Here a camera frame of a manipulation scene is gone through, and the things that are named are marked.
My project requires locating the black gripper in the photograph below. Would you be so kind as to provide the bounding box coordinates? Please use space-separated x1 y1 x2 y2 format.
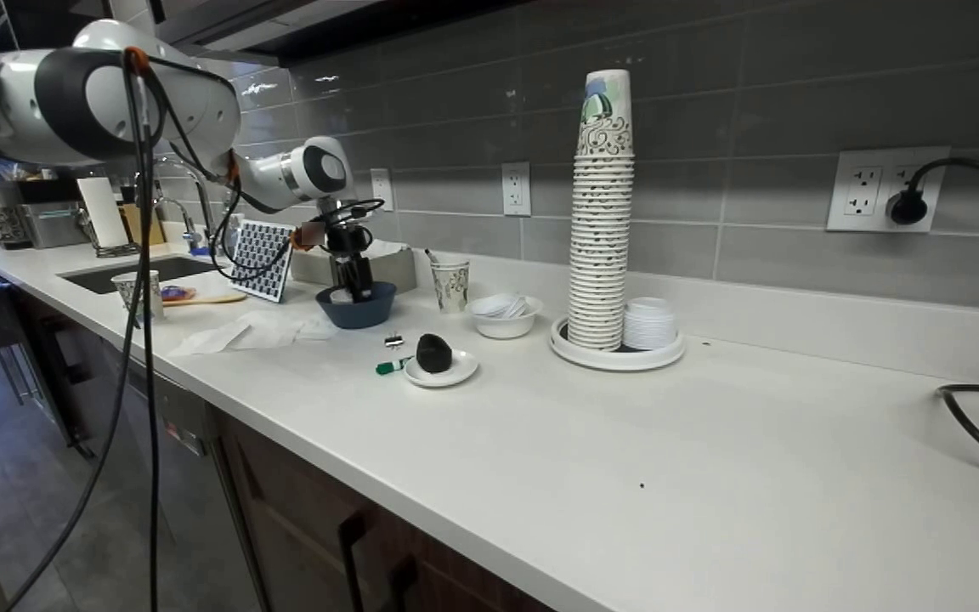
319 198 380 304

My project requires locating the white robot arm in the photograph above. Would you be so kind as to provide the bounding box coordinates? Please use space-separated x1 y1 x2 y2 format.
0 16 380 245

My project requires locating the dark blue bowl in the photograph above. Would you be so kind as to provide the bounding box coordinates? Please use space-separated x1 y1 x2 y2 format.
316 283 395 331

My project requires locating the black object on saucer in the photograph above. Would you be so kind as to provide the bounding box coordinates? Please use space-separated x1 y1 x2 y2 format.
415 333 452 374

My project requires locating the small white bowl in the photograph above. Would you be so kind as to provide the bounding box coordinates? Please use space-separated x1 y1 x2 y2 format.
469 293 537 340

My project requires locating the green marker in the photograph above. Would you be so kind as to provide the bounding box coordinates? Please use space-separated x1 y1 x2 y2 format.
374 356 411 376

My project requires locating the checkerboard calibration board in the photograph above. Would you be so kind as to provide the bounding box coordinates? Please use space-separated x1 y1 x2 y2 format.
227 218 291 304

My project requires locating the small white saucer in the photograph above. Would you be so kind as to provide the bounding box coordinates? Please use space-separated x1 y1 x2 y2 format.
402 348 483 390

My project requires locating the wooden spoon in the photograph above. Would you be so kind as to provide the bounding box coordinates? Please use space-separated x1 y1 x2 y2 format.
164 293 248 308

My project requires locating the tall paper cup stack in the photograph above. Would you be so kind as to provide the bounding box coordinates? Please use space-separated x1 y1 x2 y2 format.
566 67 634 349

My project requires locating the white round cup tray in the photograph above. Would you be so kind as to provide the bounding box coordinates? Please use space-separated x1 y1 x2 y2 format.
542 308 690 374

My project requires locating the white wall outlet right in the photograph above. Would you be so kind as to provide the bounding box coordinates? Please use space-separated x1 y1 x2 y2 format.
498 162 532 218

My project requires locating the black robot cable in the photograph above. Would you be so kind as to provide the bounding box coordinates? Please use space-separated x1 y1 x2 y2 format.
8 43 245 612

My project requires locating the double wall outlet with plug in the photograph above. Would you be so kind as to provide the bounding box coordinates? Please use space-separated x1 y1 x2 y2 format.
827 146 949 233

